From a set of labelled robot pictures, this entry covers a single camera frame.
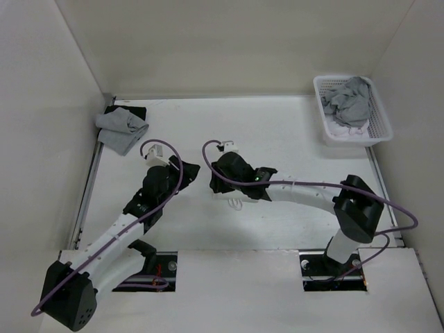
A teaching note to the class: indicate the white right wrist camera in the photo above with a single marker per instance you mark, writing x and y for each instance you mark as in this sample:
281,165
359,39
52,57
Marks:
227,147

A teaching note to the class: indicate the white tank top in basket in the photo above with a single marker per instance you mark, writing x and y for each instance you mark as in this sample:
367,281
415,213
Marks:
338,130

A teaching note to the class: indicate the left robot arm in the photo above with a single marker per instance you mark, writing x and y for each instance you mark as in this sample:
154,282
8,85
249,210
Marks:
73,290

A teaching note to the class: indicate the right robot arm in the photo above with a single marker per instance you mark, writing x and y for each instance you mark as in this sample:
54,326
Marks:
358,215

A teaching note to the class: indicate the folded grey tank top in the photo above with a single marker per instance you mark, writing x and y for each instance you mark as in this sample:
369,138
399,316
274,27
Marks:
120,130

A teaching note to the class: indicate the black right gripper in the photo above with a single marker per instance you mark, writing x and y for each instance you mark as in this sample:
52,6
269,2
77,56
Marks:
218,188

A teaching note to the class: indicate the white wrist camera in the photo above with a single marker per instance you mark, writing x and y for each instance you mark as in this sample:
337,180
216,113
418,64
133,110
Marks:
154,157
227,147

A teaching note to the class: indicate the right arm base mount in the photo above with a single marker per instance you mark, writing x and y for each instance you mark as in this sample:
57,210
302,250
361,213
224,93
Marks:
321,274

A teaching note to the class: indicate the white tank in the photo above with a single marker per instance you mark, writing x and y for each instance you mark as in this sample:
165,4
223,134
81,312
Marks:
338,130
235,199

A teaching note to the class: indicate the grey tank top in basket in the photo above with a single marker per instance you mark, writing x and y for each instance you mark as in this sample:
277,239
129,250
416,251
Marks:
349,103

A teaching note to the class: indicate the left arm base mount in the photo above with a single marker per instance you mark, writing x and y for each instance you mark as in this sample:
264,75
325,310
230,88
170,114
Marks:
157,275

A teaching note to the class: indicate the white plastic laundry basket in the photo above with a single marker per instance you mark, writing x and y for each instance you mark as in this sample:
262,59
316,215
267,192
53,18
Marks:
379,129

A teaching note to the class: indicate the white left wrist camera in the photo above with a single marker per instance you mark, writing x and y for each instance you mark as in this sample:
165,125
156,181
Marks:
154,157

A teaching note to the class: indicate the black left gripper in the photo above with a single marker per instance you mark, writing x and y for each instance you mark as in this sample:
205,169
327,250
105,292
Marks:
189,171

